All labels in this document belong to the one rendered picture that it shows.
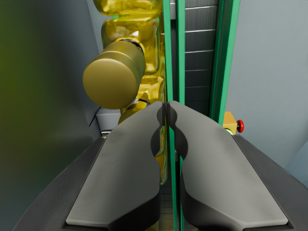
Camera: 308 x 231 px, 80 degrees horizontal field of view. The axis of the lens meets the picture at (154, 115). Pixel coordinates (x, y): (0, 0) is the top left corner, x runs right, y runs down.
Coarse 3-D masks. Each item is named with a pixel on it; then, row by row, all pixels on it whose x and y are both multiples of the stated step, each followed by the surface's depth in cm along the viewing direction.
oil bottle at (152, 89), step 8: (160, 64) 24; (160, 72) 22; (144, 80) 20; (152, 80) 20; (160, 80) 20; (144, 88) 19; (152, 88) 19; (160, 88) 20; (144, 96) 19; (152, 96) 19; (160, 96) 20; (120, 112) 21
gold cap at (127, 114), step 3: (126, 111) 17; (129, 111) 17; (132, 111) 16; (135, 111) 16; (123, 114) 17; (126, 114) 16; (129, 114) 16; (132, 114) 16; (120, 117) 17; (123, 117) 16; (126, 117) 16; (120, 120) 17; (123, 120) 16
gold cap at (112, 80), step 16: (112, 48) 12; (128, 48) 13; (96, 64) 10; (112, 64) 10; (128, 64) 11; (144, 64) 14; (96, 80) 11; (112, 80) 11; (128, 80) 11; (96, 96) 11; (112, 96) 11; (128, 96) 11
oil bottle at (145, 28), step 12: (144, 12) 24; (156, 12) 24; (108, 24) 17; (120, 24) 16; (132, 24) 16; (144, 24) 16; (156, 24) 17; (108, 36) 16; (120, 36) 16; (132, 36) 16; (144, 36) 16; (156, 36) 17; (144, 48) 17; (156, 48) 18; (156, 60) 18; (144, 72) 18; (156, 72) 19
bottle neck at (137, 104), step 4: (136, 100) 19; (140, 100) 19; (144, 100) 19; (132, 104) 18; (136, 104) 18; (140, 104) 18; (144, 104) 18; (148, 104) 19; (128, 108) 18; (132, 108) 18; (136, 108) 17; (140, 108) 18
